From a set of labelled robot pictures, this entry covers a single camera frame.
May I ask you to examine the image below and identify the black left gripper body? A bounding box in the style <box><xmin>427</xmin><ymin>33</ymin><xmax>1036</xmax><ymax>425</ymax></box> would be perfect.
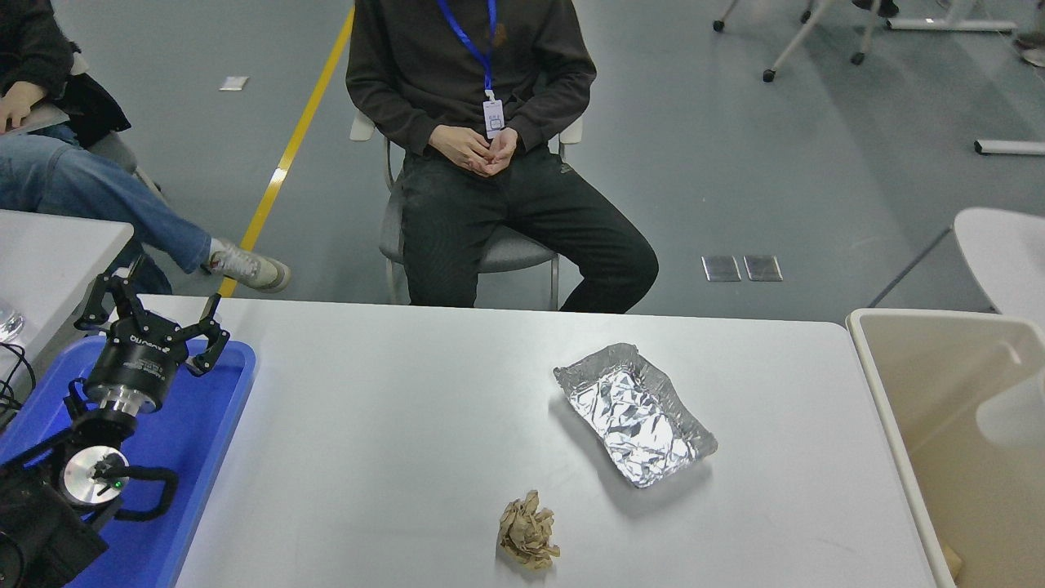
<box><xmin>85</xmin><ymin>318</ymin><xmax>190</xmax><ymax>404</ymax></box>

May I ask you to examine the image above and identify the silver foil tray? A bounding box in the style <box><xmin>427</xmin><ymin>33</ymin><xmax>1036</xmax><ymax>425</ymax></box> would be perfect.
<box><xmin>553</xmin><ymin>343</ymin><xmax>719</xmax><ymax>489</ymax></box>

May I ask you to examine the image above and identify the blue plastic tray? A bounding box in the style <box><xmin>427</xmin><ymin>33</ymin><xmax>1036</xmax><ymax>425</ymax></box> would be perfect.
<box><xmin>0</xmin><ymin>333</ymin><xmax>256</xmax><ymax>588</ymax></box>

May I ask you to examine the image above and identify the grey chair with white back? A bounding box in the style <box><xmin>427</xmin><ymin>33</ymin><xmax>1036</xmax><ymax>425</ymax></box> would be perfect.
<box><xmin>351</xmin><ymin>110</ymin><xmax>585</xmax><ymax>310</ymax></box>

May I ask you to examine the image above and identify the white side table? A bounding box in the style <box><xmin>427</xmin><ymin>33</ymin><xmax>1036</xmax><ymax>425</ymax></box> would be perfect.
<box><xmin>0</xmin><ymin>210</ymin><xmax>135</xmax><ymax>385</ymax></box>

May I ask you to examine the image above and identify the pale grey flat board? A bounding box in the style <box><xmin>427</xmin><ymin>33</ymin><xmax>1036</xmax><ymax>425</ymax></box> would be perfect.
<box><xmin>16</xmin><ymin>105</ymin><xmax>72</xmax><ymax>136</ymax></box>

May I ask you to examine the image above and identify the person's left hand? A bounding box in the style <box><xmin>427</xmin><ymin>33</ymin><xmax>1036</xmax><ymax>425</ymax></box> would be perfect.
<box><xmin>482</xmin><ymin>128</ymin><xmax>519</xmax><ymax>177</ymax></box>

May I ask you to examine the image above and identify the crumpled tan paper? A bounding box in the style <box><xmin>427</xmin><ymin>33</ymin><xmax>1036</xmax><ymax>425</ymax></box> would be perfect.
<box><xmin>498</xmin><ymin>488</ymin><xmax>563</xmax><ymax>570</ymax></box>

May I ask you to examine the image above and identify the blue lanyard with badge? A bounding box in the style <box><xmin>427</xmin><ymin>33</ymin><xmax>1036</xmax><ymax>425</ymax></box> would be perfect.
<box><xmin>437</xmin><ymin>0</ymin><xmax>505</xmax><ymax>140</ymax></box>

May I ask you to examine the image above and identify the person's right hand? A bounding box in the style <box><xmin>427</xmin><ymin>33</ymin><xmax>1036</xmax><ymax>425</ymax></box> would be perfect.
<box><xmin>429</xmin><ymin>125</ymin><xmax>496</xmax><ymax>176</ymax></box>

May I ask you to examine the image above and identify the large pale bin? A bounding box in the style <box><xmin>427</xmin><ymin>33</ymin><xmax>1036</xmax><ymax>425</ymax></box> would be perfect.
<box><xmin>845</xmin><ymin>309</ymin><xmax>1045</xmax><ymax>588</ymax></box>

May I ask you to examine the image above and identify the white round table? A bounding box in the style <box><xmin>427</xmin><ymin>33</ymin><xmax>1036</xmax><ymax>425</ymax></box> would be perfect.
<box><xmin>868</xmin><ymin>207</ymin><xmax>1045</xmax><ymax>330</ymax></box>

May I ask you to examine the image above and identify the white rolling chair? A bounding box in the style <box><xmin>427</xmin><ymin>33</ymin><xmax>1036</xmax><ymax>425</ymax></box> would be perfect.
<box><xmin>713</xmin><ymin>0</ymin><xmax>883</xmax><ymax>82</ymax></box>

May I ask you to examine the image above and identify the black cable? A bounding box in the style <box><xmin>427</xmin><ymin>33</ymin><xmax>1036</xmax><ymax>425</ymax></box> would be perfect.
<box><xmin>0</xmin><ymin>341</ymin><xmax>38</xmax><ymax>430</ymax></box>

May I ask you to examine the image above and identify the person's hand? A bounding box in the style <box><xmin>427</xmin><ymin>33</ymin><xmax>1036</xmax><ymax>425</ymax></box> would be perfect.
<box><xmin>0</xmin><ymin>82</ymin><xmax>48</xmax><ymax>131</ymax></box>

